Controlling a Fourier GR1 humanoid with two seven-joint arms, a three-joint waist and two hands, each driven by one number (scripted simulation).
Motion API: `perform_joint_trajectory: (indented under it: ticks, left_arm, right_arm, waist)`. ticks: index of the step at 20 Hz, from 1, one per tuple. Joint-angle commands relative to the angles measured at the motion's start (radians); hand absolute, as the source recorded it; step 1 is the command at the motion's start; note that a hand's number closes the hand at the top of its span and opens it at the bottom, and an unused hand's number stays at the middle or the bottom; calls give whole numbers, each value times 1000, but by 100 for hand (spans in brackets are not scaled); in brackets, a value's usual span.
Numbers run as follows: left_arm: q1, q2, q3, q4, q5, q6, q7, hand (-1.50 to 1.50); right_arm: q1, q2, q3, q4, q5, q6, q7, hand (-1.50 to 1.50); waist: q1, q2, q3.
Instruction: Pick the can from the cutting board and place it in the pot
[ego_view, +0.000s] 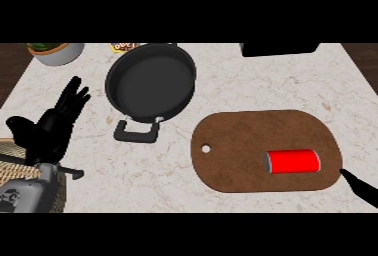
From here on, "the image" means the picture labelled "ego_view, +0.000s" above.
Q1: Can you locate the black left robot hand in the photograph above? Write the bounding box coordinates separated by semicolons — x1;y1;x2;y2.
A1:
5;75;94;167

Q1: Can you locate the grey plant pot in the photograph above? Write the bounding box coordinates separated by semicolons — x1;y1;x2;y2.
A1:
26;43;86;67

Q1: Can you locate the brown wooden cutting board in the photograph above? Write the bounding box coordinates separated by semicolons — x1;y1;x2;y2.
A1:
190;109;345;194

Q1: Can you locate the red can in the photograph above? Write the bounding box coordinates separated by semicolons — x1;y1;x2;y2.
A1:
265;148;322;175

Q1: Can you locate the wicker basket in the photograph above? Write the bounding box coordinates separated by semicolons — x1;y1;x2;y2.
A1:
0;137;69;214

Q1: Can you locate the yellow printed box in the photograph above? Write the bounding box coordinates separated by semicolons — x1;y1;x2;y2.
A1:
110;43;141;55

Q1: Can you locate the black appliance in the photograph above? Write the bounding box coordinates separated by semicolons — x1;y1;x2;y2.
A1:
240;43;322;58

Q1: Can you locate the black pot with handle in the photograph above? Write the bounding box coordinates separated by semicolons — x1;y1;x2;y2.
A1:
104;43;198;144

